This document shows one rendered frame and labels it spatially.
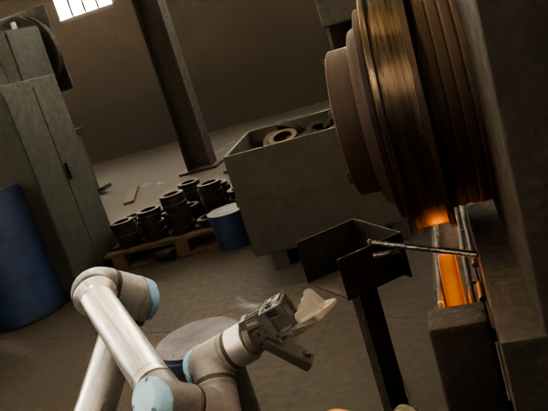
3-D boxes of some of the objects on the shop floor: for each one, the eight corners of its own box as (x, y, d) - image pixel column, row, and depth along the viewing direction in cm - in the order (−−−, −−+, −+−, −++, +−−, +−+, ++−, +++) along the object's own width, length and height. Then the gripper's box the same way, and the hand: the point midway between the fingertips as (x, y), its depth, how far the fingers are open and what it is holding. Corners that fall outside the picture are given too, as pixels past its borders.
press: (-1, 224, 877) (-86, 19, 812) (56, 196, 979) (-16, 12, 914) (79, 208, 819) (-6, -14, 754) (130, 179, 921) (59, -18, 856)
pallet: (276, 205, 548) (261, 154, 537) (264, 236, 471) (245, 178, 460) (143, 239, 570) (125, 191, 559) (110, 275, 493) (89, 220, 482)
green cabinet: (27, 310, 469) (-59, 104, 433) (74, 271, 534) (2, 90, 498) (86, 298, 456) (2, 85, 420) (126, 259, 521) (57, 72, 485)
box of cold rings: (419, 196, 456) (391, 83, 437) (430, 235, 377) (397, 100, 358) (276, 231, 476) (243, 125, 457) (258, 275, 397) (218, 150, 378)
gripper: (233, 330, 141) (315, 285, 134) (243, 311, 150) (321, 267, 143) (256, 362, 143) (339, 318, 136) (265, 341, 151) (343, 298, 144)
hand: (333, 306), depth 140 cm, fingers closed
